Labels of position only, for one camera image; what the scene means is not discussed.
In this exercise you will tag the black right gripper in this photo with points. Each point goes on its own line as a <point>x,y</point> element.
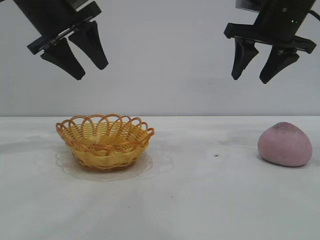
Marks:
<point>280,20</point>

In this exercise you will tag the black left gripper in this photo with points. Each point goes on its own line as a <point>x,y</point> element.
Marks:
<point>50,17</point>

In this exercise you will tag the pink peach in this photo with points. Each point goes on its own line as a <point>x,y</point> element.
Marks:
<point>285,147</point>

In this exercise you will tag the yellow woven wicker basket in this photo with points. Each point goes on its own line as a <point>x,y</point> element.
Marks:
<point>107,155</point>

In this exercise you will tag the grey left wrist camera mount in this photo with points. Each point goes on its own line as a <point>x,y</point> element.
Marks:
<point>83,3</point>

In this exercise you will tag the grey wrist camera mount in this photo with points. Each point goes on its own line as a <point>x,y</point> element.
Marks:
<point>83,3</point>
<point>247,4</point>

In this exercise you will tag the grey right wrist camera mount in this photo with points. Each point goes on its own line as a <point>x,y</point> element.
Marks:
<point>247,4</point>

